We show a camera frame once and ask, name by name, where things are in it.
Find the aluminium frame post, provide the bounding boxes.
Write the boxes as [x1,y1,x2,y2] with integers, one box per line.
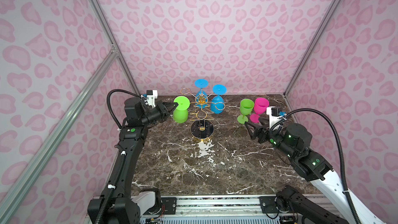
[284,0,344,99]
[88,0,141,94]

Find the magenta wine glass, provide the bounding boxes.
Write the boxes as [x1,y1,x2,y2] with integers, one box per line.
[250,97,269,123]

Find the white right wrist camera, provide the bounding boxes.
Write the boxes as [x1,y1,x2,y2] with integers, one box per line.
[266,106,286,128]

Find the green wine glass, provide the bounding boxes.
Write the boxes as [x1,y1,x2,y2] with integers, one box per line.
[237,99,255,124]
[173,96,190,123]

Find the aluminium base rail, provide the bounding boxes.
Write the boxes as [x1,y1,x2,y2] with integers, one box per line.
[83,194,358,224]

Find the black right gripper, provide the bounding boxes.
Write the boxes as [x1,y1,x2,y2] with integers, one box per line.
[244,117,299,160]

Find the gold wire glass rack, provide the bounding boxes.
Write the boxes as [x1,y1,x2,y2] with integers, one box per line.
[180,88,215,141]

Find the aluminium frame left post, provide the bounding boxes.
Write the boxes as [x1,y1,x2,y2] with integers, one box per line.
[88,0,141,94]

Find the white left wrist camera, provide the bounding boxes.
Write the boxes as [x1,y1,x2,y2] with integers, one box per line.
[141,90,158,108]

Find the aluminium frame left diagonal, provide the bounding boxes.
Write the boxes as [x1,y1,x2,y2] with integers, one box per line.
[1,51,120,224]

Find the blue wine glass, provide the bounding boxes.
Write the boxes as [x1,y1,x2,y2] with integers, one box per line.
[210,84,227,114]
[194,79,208,104]

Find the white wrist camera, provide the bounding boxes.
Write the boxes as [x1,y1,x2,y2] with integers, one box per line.
[266,106,286,128]
[141,90,158,108]

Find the aluminium frame right post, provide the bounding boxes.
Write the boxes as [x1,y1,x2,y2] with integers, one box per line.
[284,0,344,99]

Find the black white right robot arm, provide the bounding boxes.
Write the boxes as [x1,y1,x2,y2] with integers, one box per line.
[245,122,383,224]

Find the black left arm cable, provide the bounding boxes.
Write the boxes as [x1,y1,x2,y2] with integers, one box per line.
[93,89,141,224]

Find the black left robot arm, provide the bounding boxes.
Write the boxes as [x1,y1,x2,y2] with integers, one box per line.
[88,97,178,224]

